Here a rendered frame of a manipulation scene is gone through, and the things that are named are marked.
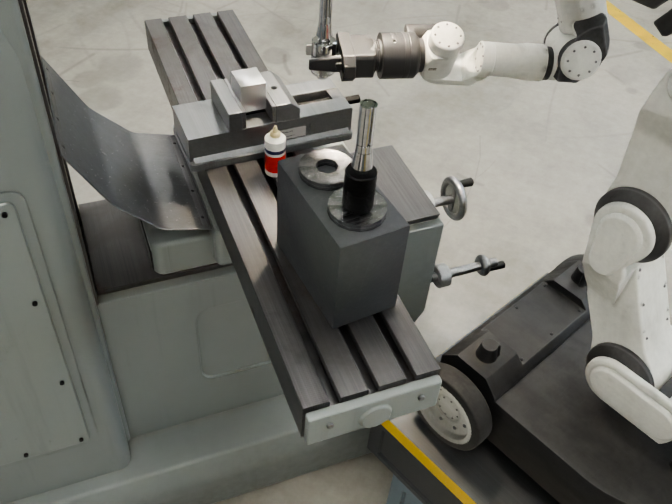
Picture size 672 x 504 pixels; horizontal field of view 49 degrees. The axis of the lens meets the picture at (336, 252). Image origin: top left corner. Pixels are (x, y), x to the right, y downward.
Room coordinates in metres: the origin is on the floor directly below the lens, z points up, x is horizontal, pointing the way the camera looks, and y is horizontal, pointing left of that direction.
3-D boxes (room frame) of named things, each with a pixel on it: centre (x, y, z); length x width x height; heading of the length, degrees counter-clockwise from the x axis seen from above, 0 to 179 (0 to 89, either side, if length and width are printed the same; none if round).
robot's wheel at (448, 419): (0.91, -0.28, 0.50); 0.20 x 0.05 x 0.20; 46
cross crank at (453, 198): (1.44, -0.26, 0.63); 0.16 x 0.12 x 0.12; 115
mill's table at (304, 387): (1.18, 0.17, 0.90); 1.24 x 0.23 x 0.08; 25
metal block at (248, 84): (1.24, 0.20, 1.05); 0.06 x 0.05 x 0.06; 27
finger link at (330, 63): (1.22, 0.05, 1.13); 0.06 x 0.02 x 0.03; 101
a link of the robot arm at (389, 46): (1.27, -0.03, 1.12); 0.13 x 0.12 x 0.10; 11
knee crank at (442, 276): (1.32, -0.34, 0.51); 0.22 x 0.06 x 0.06; 115
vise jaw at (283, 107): (1.26, 0.15, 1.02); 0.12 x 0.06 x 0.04; 27
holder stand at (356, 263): (0.87, 0.00, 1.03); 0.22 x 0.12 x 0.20; 31
